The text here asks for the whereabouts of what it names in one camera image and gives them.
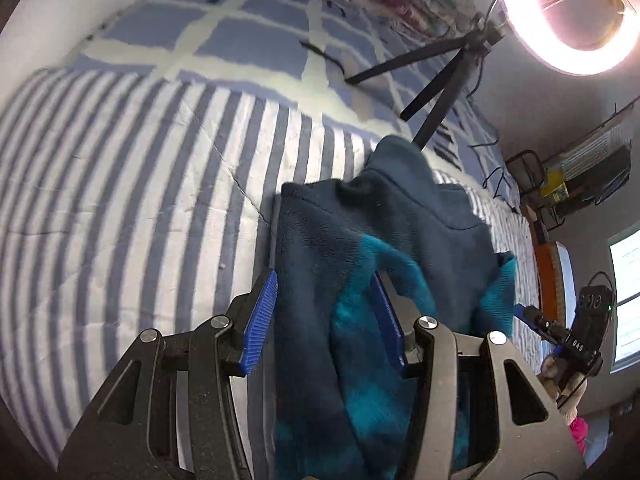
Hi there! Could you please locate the orange-edged table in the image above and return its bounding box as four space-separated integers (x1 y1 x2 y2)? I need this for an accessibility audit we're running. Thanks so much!
534 241 577 332

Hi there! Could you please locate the yellow box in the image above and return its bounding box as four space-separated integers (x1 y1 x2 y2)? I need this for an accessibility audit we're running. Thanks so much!
542 170 572 202

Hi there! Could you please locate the window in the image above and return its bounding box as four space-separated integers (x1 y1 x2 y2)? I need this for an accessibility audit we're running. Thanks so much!
607 229 640 374

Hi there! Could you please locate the ring light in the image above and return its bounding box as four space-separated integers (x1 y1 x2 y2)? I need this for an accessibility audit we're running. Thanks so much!
492 0 640 74

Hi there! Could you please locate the striped bed quilt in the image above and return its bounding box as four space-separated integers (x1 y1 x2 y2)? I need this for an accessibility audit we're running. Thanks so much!
0 67 543 471

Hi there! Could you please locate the black tripod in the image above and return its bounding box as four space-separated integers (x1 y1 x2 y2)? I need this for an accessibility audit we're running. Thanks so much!
345 14 507 153

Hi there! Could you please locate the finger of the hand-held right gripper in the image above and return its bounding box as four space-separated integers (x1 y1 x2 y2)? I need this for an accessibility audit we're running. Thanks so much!
512 304 570 350

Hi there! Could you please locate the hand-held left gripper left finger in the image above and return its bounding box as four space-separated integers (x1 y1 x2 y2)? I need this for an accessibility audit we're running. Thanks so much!
57 267 279 480

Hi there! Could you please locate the person's right hand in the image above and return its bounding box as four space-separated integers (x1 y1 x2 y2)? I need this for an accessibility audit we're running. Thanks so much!
539 354 586 421

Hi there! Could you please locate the blue checked blanket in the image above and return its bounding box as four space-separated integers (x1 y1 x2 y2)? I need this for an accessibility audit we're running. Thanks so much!
65 0 521 211

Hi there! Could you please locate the thin black cable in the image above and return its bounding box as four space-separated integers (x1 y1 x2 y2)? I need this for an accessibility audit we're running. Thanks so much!
467 125 521 211

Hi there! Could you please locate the person's right forearm pink sleeve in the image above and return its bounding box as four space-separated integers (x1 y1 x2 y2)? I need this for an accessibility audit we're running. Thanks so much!
567 414 592 457

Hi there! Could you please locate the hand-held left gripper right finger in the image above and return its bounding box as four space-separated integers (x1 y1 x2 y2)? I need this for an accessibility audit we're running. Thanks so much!
372 272 586 480

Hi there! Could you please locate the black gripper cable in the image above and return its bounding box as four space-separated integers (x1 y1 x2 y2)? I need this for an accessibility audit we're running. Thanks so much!
555 271 616 403

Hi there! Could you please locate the black metal chair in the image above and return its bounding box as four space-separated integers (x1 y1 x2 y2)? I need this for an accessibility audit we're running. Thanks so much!
505 150 544 197

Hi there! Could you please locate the wall rack with papers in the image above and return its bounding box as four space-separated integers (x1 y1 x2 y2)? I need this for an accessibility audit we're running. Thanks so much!
545 110 633 206

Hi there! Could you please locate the teal plaid fleece garment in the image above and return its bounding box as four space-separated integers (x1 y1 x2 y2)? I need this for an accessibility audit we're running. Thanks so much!
272 135 518 480

